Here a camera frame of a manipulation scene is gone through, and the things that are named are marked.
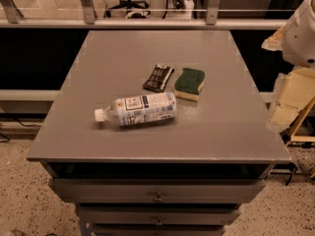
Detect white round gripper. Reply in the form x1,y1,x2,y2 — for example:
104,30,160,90
261,0,315,133

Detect clear plastic water bottle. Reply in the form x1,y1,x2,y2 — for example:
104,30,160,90
94,92,176,126

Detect yellow metal stand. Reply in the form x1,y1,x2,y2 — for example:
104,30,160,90
285,96,315,147

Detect green yellow sponge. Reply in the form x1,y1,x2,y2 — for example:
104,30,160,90
174,68,205,102

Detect black snack packet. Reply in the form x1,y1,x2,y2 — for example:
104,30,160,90
143,65,174,92

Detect top grey drawer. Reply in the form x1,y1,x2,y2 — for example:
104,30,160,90
49,179,265,205

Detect grey drawer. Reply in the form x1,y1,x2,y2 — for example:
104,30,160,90
78,206,240,226
49,179,265,205
94,225,224,236

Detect grey metal railing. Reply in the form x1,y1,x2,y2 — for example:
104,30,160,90
0,0,290,30

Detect black floor cable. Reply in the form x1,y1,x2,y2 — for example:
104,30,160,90
0,116,42,144

